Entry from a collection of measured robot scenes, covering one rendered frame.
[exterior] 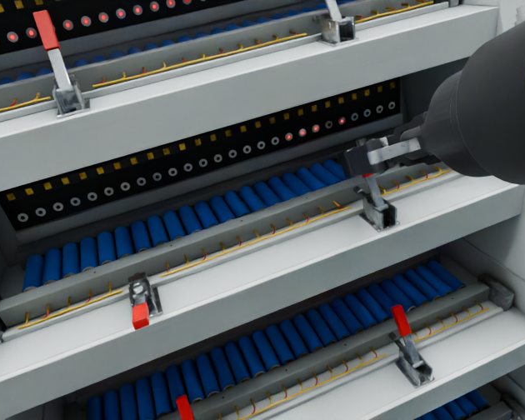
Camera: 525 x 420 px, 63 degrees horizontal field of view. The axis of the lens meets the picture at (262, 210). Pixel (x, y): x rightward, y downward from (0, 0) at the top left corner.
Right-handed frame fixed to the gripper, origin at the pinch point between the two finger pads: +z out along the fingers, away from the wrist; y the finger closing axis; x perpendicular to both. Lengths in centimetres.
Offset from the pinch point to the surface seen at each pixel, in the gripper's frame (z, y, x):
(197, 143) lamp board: 11.7, -15.5, 8.4
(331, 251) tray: -0.5, -7.2, -8.1
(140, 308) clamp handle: -4.9, -26.5, -6.0
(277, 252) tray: 2.1, -12.2, -6.6
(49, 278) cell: 6.8, -35.6, -1.6
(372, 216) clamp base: 0.7, -1.0, -6.3
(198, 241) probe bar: 4.1, -19.6, -2.9
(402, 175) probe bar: 5.0, 6.5, -3.5
